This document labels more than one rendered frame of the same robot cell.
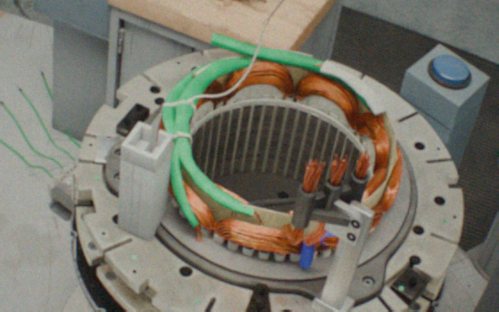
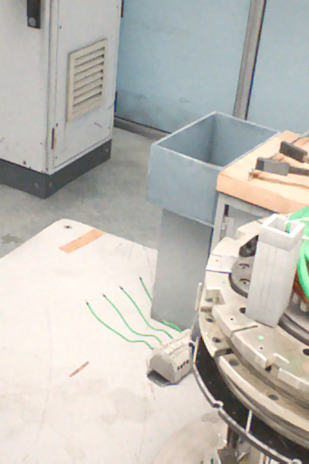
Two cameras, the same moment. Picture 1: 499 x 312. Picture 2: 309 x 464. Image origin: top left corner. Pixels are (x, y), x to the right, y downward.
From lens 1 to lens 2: 0.22 m
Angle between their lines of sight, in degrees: 18
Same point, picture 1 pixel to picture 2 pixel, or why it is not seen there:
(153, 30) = (255, 214)
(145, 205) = (275, 287)
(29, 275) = (124, 429)
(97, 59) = (198, 249)
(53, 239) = (148, 401)
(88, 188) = (217, 288)
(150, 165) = (285, 244)
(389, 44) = not seen: outside the picture
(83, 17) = (191, 206)
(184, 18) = (284, 199)
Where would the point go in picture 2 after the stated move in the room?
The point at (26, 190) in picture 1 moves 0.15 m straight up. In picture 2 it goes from (125, 362) to (134, 269)
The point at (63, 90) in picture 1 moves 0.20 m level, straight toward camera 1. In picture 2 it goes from (165, 281) to (166, 371)
